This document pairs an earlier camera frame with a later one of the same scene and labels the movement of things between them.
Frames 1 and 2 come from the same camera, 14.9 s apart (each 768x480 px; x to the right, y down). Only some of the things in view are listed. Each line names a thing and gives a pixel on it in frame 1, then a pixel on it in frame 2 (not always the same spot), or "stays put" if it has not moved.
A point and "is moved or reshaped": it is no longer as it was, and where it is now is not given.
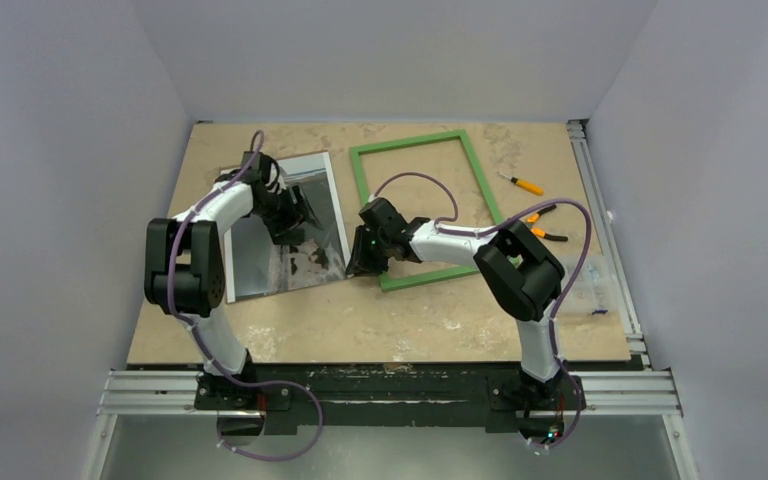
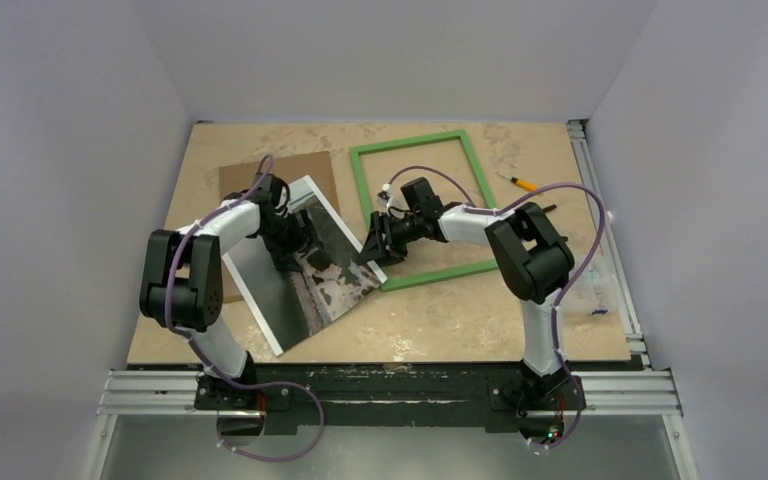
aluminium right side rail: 608,239 stays put
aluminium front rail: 632,392 stays put
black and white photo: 255,265 is moved or reshaped
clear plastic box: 596,289 stays put
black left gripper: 282,232 to 283,256
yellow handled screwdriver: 524,184 stays put
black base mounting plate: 292,394 stays put
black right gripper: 371,250 to 384,234
